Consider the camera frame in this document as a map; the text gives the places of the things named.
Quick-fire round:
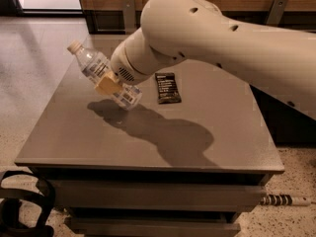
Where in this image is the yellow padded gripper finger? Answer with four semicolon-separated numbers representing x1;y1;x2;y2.
95;71;122;95

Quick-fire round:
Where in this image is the clear blue-label plastic bottle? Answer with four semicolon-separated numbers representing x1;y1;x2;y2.
67;40;142;111

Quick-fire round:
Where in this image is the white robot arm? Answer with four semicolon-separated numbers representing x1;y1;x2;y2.
95;0;316;119

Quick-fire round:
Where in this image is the left metal bracket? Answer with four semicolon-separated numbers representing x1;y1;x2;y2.
121;0;136;35

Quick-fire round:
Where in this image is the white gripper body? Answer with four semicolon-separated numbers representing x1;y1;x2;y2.
111;39;152;85

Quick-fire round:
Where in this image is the right metal bracket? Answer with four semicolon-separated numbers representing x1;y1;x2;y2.
266;0;288;27

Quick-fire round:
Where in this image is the grey drawer cabinet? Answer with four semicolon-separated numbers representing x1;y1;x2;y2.
16;61;283;237

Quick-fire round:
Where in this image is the black strap loop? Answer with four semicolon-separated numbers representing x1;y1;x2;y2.
0;170;56;237

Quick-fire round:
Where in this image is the metal bracket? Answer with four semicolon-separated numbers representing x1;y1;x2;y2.
121;0;136;35
266;0;288;27

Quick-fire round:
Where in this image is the striped black white rod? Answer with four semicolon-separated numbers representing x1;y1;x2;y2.
260;195;312;206

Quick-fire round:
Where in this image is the black snack bar wrapper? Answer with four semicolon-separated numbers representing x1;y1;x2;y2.
155;72;182;104

